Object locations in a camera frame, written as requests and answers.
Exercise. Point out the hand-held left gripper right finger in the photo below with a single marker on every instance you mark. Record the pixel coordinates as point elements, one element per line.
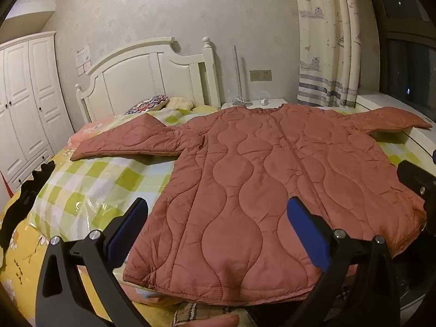
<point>306,228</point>

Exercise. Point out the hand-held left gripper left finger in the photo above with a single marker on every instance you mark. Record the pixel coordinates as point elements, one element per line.
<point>125,233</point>

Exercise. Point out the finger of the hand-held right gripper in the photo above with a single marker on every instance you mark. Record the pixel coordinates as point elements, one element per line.
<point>414,177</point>

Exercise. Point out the red-brown quilted jacket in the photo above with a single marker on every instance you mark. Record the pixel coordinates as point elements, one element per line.
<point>238,194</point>

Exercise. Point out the person's left hand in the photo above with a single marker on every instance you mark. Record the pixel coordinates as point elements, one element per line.
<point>218,322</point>

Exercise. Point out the green white checked plastic sheet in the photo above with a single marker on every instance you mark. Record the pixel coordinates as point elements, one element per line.
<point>102,184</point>

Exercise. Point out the white window sill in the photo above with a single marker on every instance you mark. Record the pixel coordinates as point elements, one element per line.
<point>381,100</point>

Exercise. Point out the patterned knit cloth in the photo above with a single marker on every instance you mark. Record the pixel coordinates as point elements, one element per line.
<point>190,310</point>

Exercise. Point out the yellow floral bed quilt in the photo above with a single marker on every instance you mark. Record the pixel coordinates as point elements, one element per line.
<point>20,255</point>

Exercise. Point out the black cloth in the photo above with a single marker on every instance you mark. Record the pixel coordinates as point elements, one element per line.
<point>20,204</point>

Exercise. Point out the dark window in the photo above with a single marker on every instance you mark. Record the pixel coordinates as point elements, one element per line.
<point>408,68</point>

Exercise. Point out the white nightstand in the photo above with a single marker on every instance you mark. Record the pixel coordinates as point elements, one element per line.
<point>276,102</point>

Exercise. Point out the colourful patterned pillow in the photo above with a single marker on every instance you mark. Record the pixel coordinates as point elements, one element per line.
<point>150,104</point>

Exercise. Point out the slim grey desk lamp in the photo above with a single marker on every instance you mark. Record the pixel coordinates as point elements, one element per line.
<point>242,103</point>

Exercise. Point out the pale yellow pillow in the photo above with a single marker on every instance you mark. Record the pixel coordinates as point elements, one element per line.
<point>180,103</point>

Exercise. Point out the yellow plush cushion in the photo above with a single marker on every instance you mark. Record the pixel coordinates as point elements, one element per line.
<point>204,109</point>

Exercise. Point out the white wardrobe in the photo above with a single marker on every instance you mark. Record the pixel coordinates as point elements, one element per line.
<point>27,109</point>

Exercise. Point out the white wooden bed headboard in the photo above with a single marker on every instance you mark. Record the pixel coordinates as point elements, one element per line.
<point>136,75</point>

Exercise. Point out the cream boat-print curtain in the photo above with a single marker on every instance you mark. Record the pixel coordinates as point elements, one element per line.
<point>323,41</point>

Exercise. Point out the beige wall socket panel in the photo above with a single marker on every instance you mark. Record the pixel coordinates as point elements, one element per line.
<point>260,75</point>

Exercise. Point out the white wall switch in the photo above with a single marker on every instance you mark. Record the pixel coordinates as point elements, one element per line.
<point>81,71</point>

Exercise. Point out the white paper wall notice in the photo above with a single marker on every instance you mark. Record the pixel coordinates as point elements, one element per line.
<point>83,56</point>

